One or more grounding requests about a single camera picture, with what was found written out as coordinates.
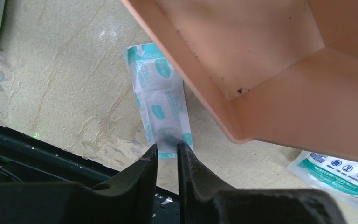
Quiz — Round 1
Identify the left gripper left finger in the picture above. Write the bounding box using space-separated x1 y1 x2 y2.
0 145 158 224

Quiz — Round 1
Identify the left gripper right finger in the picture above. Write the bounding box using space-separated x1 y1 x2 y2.
177 143 345 224

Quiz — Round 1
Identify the teal printed plaster packet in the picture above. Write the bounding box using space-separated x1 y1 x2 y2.
123 43 193 159

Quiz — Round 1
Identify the green orange dressing packet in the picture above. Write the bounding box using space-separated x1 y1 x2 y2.
287 151 358 209

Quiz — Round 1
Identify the pink plastic desk organizer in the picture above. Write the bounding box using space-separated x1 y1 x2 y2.
123 0 358 161

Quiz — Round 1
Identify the black table front rail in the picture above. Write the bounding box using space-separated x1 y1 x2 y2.
0 126 180 224

